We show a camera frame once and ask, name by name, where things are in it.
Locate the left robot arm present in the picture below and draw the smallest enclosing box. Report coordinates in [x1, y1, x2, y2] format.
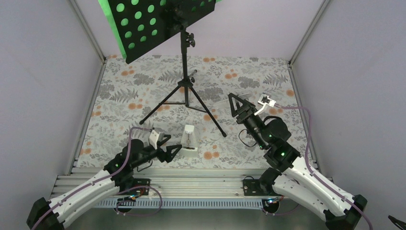
[26, 134, 182, 230]

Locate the white metronome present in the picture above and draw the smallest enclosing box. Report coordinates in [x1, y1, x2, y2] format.
[179, 125, 200, 158]

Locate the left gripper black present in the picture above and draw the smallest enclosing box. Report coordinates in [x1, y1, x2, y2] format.
[131, 134, 181, 168]

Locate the aluminium rail frame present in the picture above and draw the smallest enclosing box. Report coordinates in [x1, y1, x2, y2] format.
[38, 167, 350, 230]

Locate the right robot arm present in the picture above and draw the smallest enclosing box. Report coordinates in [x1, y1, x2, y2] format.
[228, 93, 367, 230]

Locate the black perforated music stand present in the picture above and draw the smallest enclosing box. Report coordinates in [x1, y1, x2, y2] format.
[108, 0, 228, 138]

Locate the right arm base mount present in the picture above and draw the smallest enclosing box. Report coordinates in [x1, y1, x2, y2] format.
[242, 175, 284, 216]

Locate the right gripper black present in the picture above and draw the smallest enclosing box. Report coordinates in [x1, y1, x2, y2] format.
[228, 93, 268, 150]

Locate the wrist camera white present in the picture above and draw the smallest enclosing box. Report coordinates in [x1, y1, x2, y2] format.
[148, 127, 164, 150]
[254, 93, 276, 115]

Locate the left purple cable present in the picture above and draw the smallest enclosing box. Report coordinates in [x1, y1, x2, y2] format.
[30, 126, 153, 230]

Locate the floral patterned table mat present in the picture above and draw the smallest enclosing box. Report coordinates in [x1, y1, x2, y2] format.
[77, 55, 306, 169]

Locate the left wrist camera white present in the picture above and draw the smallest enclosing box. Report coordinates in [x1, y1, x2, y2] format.
[148, 127, 164, 150]

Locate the clear metronome cover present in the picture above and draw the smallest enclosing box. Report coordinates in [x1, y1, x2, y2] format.
[215, 91, 253, 105]

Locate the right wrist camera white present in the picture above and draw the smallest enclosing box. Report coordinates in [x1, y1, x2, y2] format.
[254, 93, 276, 115]

